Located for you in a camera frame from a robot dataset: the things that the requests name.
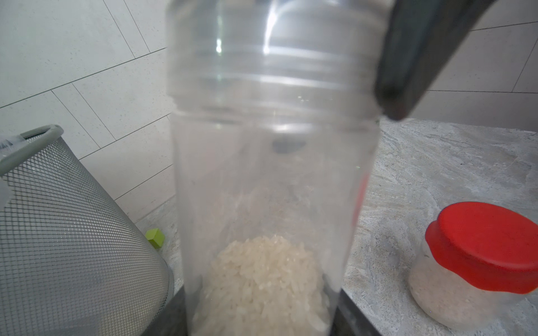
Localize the red lidded rice jar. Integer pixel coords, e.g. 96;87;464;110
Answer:
408;202;537;331

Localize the clear rice jar with lid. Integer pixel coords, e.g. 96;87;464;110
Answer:
166;1;391;335

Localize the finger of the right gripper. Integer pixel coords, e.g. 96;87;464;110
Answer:
374;0;494;121

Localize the grey mesh waste bin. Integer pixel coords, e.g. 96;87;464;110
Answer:
1;125;174;335

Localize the small green cube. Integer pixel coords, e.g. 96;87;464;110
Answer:
145;228;165;249

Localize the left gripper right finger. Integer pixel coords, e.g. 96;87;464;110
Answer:
329;290;381;336

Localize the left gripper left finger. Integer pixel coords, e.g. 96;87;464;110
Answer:
142;287;187;336

